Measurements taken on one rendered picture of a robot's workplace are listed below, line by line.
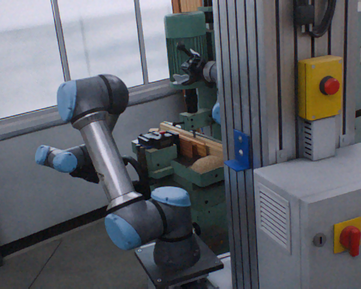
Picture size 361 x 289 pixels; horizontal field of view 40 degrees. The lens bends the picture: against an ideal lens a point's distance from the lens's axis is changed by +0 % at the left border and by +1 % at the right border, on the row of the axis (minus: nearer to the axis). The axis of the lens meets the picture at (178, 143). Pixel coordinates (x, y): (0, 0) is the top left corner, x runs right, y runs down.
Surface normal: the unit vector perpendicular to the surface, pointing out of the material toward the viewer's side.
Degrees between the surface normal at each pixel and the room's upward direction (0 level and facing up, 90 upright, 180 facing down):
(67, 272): 0
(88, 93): 58
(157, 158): 90
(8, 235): 90
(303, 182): 0
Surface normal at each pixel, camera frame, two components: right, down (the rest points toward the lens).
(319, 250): 0.37, 0.27
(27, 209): 0.60, 0.21
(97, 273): -0.09, -0.94
